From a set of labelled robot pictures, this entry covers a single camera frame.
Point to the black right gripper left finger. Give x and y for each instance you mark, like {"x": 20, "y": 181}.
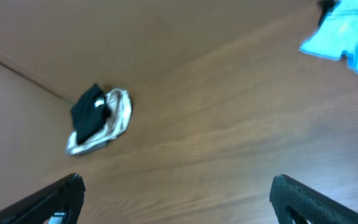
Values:
{"x": 59, "y": 202}

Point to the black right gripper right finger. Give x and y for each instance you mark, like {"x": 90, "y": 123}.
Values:
{"x": 294, "y": 202}

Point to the plain black t-shirt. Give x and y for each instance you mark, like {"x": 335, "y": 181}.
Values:
{"x": 90, "y": 113}

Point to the folded beige shorts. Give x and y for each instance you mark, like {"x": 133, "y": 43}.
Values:
{"x": 119, "y": 102}

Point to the light blue t-shirt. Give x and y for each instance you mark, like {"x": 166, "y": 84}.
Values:
{"x": 337, "y": 34}

